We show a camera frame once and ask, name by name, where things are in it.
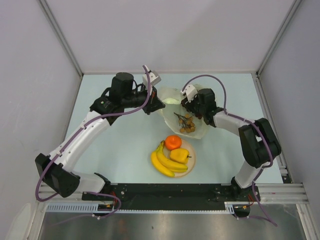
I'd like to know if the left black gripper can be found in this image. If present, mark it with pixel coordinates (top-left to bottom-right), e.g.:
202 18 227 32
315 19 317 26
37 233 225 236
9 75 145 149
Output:
122 84 165 115

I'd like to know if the brown fake grape bunch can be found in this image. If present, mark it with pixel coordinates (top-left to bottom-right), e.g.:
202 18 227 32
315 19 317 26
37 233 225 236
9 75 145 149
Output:
174 113 196 134

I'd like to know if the yellow-green plastic bag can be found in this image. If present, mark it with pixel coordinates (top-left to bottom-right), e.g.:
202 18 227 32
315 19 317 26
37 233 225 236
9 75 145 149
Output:
157 86 209 140

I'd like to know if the orange fake fruit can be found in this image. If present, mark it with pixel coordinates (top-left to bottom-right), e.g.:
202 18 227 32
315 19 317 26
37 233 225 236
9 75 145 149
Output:
164 135 182 151

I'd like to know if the yellow fake bell pepper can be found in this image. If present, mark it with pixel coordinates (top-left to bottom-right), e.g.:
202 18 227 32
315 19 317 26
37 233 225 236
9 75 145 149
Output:
169 148 191 165

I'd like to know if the cream plate with branch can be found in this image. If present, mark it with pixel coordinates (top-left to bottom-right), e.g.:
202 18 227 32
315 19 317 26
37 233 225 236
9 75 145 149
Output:
163 139 197 178

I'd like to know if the yellow fake banana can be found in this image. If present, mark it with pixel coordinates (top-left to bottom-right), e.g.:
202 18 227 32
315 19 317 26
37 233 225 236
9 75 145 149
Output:
150 141 188 178

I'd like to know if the red fake grape bunch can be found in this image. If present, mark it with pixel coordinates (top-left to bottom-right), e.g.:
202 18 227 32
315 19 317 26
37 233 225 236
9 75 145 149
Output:
194 113 203 120

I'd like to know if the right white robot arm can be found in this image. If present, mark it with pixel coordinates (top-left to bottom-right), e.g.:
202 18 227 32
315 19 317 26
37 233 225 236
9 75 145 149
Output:
181 84 282 201

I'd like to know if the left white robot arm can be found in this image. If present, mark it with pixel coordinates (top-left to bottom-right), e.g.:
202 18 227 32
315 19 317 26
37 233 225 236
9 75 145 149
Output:
35 67 165 202

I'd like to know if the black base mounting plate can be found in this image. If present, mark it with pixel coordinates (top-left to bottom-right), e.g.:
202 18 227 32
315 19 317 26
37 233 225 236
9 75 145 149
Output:
81 182 261 211

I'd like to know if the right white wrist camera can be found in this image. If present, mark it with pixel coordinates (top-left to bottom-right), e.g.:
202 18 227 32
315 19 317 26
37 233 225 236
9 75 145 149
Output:
180 84 198 103

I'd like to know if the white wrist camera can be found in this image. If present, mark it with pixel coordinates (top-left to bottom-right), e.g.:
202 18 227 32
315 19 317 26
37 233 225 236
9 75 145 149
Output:
142 65 162 88
180 84 198 103

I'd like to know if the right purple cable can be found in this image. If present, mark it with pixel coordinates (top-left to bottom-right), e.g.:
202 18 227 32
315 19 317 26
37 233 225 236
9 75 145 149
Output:
181 74 278 227

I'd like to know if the purple cable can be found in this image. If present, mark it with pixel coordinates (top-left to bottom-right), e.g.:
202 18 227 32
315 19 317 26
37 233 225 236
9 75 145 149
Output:
34 64 154 221
181 74 278 227

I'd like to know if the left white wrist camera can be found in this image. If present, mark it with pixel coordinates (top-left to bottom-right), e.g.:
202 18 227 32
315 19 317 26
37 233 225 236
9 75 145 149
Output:
142 65 162 88

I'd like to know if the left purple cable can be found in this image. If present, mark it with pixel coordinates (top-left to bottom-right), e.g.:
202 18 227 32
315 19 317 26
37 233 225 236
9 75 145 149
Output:
34 64 154 221

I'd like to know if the left corner aluminium post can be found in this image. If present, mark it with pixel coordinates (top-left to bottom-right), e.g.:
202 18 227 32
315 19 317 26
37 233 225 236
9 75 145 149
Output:
36 0 84 78

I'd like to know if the corner aluminium post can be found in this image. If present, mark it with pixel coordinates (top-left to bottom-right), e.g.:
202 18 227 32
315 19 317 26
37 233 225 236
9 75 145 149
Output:
255 0 304 78
36 0 84 78

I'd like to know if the white slotted cable duct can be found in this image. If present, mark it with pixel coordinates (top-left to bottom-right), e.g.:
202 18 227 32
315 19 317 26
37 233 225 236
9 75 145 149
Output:
45 202 250 215

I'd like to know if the right corner aluminium post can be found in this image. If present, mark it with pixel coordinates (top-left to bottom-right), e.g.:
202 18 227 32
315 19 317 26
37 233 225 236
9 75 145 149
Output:
255 0 304 78

